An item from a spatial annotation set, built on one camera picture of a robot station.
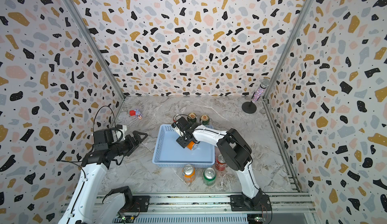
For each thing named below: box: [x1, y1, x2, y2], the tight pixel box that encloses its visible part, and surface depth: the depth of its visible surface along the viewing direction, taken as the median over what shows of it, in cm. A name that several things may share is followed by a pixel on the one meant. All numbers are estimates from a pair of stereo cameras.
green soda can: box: [203, 166, 217, 187], surface depth 75 cm
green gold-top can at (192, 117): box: [186, 112, 198, 123], surface depth 99 cm
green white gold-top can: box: [199, 114, 211, 126], surface depth 97 cm
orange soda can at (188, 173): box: [182, 163, 196, 184], surface depth 76 cm
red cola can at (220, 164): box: [215, 153, 227, 172], surface depth 80 cm
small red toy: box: [129, 108, 143, 120], surface depth 109 cm
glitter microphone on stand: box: [241, 78, 271, 114], surface depth 116 cm
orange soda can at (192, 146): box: [186, 140, 199, 151], surface depth 90 cm
